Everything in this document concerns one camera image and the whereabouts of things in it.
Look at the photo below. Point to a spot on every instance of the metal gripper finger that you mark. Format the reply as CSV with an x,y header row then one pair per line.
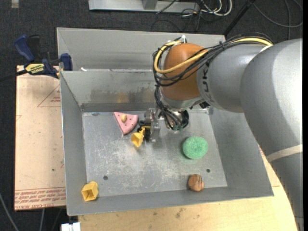
x,y
147,135
142,123

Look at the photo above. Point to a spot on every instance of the yellow square toy cup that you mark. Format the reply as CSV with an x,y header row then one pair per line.
x,y
90,191
137,138

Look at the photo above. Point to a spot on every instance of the pink toy wedge slice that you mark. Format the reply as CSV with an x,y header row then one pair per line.
x,y
127,124

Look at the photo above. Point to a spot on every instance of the grey metal bin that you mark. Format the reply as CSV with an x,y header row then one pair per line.
x,y
144,167

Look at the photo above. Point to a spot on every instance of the green round sponge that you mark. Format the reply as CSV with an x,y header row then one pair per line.
x,y
195,147

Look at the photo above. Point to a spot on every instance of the brown toy walnut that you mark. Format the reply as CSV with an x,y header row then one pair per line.
x,y
195,183

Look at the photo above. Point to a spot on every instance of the brown cardboard board red print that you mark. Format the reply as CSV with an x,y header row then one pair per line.
x,y
38,133

